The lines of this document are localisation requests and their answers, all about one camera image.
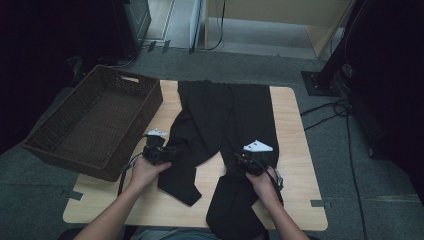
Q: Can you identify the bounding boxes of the white panel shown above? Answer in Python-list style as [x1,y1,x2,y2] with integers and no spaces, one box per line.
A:
[188,0,206,55]

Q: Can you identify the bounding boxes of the black pants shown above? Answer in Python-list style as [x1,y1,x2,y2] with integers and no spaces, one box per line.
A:
[157,79,280,240]

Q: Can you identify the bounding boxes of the light wooden cabinet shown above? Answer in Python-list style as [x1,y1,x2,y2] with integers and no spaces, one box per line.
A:
[203,0,354,60]

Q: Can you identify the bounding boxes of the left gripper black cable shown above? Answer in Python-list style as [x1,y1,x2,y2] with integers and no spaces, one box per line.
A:
[116,133,158,198]

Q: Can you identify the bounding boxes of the black cabinet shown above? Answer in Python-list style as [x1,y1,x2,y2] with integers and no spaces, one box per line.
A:
[109,0,153,62]

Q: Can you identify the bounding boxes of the long black floor cable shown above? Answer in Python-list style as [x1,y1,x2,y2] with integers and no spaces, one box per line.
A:
[344,109,369,240]

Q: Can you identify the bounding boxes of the person's right hand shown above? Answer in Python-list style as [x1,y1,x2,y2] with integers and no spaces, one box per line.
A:
[245,166,280,202]

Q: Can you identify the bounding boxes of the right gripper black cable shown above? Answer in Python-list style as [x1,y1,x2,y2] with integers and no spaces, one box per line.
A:
[248,156,286,206]

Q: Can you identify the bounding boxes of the looped black floor cable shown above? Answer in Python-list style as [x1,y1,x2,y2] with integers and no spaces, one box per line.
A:
[299,99,353,132]

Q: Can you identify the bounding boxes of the black stand with base plate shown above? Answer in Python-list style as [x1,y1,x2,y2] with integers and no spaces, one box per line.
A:
[300,0,368,98]

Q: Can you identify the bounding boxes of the black curtain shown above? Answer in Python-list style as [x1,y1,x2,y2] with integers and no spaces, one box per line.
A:
[346,0,424,204]
[0,0,134,154]

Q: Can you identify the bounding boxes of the person's left hand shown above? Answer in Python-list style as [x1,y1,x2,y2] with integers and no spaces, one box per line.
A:
[129,156,173,191]

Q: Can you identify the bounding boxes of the black chair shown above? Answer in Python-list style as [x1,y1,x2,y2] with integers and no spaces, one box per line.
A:
[58,228,84,240]

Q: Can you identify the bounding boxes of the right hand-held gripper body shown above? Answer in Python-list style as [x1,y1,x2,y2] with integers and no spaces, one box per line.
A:
[242,139,277,178]

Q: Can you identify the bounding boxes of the grey tape strip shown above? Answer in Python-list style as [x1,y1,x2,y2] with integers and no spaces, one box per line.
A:
[60,189,84,202]
[309,199,333,210]

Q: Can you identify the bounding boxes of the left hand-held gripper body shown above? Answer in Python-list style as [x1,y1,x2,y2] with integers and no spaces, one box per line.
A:
[141,128,168,167]

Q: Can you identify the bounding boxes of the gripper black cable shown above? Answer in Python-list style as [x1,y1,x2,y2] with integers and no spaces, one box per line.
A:
[248,156,286,206]
[116,133,158,198]

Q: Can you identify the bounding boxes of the hanging black cable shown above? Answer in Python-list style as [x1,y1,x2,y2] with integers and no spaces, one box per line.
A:
[204,0,227,52]

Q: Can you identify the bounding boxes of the brown wicker basket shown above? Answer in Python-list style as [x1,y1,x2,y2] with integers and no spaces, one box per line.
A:
[20,64,164,183]

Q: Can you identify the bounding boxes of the person's grey-blue shirt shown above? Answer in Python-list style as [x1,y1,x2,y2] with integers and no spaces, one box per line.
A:
[129,226,221,240]

